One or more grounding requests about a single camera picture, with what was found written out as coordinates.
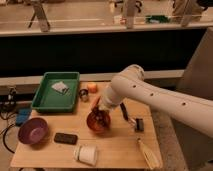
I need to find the small clear packet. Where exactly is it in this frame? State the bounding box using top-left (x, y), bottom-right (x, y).
top-left (52, 81), bottom-right (69, 94)

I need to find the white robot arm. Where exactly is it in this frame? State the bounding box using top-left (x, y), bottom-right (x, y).
top-left (96, 64), bottom-right (213, 138)

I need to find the black handled brush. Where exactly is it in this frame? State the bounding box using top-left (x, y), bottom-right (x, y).
top-left (120, 103), bottom-right (144, 132)

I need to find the black cable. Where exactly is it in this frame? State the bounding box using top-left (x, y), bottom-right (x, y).
top-left (0, 101), bottom-right (18, 154)

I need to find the white cup on side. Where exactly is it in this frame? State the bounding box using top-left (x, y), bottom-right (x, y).
top-left (74, 145), bottom-right (98, 166)

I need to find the black rectangular case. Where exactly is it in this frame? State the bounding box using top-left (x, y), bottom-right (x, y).
top-left (54, 133), bottom-right (78, 145)

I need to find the orange bowl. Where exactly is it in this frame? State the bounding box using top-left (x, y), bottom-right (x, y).
top-left (86, 112), bottom-right (111, 134)

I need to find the green plastic tray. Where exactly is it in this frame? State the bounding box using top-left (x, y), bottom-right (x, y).
top-left (31, 72), bottom-right (80, 113)

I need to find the purple bowl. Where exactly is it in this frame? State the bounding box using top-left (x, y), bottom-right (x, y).
top-left (18, 117), bottom-right (49, 145)

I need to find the orange round fruit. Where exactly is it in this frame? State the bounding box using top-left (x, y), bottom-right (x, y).
top-left (87, 82), bottom-right (98, 93)

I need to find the blue box on floor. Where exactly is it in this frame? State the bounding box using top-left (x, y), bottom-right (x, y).
top-left (15, 108), bottom-right (31, 126)

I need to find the dark grape bunch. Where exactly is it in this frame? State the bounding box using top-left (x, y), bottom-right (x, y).
top-left (95, 115), bottom-right (109, 127)

